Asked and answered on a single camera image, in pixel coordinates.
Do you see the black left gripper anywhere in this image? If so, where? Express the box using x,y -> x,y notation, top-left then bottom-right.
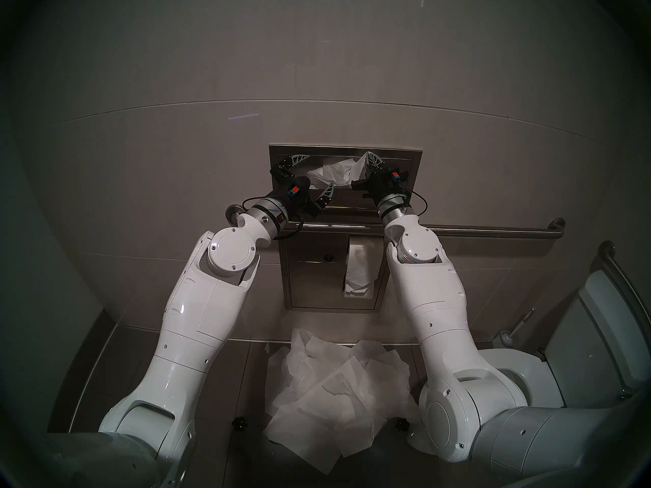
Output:
271,154 -> 335,218

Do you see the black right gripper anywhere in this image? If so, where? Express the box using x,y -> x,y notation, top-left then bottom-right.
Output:
351,151 -> 408,205

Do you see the white paper toilet seat cover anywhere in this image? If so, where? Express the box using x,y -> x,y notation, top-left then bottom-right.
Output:
307,156 -> 369,190

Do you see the white toilet paper roll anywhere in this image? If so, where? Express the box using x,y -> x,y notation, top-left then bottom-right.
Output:
343,237 -> 381,297

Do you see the white toilet brush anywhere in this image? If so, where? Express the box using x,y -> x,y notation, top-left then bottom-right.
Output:
496,307 -> 536,348

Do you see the white toilet tank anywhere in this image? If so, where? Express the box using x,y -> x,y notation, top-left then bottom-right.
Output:
547,271 -> 651,406

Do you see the long steel grab bar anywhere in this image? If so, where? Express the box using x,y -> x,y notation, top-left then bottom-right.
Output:
226,204 -> 566,239

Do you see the pile of white paper sheets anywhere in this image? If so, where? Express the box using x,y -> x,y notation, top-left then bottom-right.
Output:
262,328 -> 423,475

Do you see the short steel grab bar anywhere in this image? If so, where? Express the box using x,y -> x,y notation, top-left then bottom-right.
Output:
599,240 -> 651,340

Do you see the thick braided black cable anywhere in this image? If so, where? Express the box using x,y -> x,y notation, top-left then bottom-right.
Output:
277,217 -> 306,239

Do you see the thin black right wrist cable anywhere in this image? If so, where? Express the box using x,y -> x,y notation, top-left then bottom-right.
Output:
402,187 -> 428,218

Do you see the stainless steel wall dispenser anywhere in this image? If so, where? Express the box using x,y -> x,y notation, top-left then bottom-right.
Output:
269,144 -> 423,312

